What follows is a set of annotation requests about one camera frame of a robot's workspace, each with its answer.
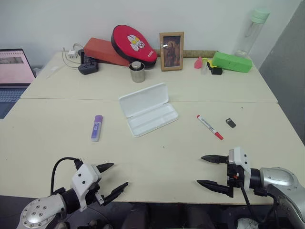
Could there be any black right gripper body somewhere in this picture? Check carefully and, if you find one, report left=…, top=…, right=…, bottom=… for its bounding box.
left=226, top=163, right=246, bottom=199

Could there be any red round cartoon pad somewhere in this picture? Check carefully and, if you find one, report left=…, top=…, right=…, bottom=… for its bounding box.
left=111, top=24, right=159, bottom=70

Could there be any white plastic case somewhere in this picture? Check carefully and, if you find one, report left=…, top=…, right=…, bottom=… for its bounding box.
left=118, top=82, right=180, bottom=138

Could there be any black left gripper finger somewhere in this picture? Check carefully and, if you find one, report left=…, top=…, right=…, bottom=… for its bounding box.
left=102, top=181, right=130, bottom=207
left=96, top=162, right=115, bottom=174

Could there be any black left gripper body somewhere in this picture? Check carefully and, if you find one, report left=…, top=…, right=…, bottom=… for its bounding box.
left=87, top=165, right=107, bottom=207

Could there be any red rectangular box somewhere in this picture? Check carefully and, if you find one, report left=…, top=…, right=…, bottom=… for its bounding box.
left=83, top=37, right=131, bottom=68

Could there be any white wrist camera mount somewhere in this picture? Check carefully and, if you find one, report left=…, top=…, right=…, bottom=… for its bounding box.
left=71, top=163, right=103, bottom=212
left=228, top=146, right=252, bottom=192

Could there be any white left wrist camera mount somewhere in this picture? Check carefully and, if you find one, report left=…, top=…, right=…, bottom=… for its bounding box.
left=71, top=163, right=103, bottom=212

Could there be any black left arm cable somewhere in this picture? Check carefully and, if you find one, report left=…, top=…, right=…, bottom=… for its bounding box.
left=50, top=156, right=84, bottom=196

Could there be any long cork stick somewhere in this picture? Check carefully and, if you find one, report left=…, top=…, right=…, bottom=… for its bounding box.
left=155, top=49, right=219, bottom=59

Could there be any dark rounded shape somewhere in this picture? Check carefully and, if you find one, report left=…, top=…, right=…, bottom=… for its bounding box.
left=123, top=204, right=150, bottom=229

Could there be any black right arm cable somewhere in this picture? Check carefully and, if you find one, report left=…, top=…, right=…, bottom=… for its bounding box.
left=239, top=183, right=280, bottom=224

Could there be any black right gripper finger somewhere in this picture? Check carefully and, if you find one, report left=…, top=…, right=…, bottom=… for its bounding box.
left=196, top=179, right=234, bottom=198
left=200, top=155, right=230, bottom=166

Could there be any pink triangular piece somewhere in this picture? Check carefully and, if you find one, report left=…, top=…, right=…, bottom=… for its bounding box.
left=193, top=56, right=203, bottom=70

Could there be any red and white marker pen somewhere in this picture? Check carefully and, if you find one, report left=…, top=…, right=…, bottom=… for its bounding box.
left=196, top=114, right=224, bottom=141

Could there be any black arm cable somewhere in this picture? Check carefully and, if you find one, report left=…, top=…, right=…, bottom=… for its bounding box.
left=50, top=156, right=84, bottom=196
left=239, top=183, right=280, bottom=224

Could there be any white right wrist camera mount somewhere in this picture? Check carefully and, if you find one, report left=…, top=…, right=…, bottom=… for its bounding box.
left=228, top=146, right=252, bottom=192

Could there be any clear bottle with green lid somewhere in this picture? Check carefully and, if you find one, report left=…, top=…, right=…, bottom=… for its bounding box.
left=234, top=8, right=271, bottom=59

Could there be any steel cup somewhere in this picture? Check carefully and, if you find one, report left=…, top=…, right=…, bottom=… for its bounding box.
left=129, top=62, right=146, bottom=83

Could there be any green rectangular box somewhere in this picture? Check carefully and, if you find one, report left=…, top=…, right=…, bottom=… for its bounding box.
left=212, top=51, right=253, bottom=74

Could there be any open laptop computer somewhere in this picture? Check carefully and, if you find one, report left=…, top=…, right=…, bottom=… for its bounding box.
left=0, top=48, right=37, bottom=120

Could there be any purple glue stick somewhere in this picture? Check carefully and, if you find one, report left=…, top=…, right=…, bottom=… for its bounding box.
left=91, top=114, right=104, bottom=143

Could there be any white charger plug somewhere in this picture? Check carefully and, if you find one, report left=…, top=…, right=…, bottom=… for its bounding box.
left=67, top=49, right=80, bottom=61

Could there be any white charger with cable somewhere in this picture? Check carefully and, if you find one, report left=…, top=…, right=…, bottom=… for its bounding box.
left=62, top=43, right=83, bottom=68

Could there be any wooden photo frame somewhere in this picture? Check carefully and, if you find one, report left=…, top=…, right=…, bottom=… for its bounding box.
left=159, top=31, right=185, bottom=72

